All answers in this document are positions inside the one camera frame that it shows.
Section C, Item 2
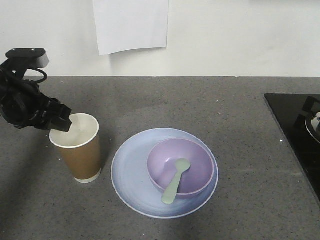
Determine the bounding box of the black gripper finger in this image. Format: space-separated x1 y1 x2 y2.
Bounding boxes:
56 101 72 121
48 117 72 132

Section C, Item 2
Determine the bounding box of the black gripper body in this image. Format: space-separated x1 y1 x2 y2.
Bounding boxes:
0 74 59 130

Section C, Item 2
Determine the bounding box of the brown white cup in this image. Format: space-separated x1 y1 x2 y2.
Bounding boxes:
49 113 102 184

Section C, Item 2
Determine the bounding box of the purple plastic bowl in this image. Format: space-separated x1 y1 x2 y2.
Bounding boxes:
146 138 217 199

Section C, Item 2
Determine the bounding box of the pale green plastic spoon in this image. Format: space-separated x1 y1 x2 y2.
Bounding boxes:
161 158 191 205

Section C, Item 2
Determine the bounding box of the pale blue plate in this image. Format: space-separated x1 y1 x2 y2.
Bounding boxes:
111 128 219 219

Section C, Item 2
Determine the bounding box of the black gas stove top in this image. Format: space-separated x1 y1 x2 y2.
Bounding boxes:
264 93 320 201

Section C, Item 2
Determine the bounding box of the steel gas burner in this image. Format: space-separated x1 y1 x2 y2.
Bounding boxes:
305 111 320 143

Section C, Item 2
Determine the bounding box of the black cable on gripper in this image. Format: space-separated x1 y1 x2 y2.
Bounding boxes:
22 67 49 84

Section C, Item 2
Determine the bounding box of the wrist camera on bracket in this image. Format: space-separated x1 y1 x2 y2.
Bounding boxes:
0 48 50 78

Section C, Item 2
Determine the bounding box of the white paper wall sheet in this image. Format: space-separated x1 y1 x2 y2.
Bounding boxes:
92 0 169 56

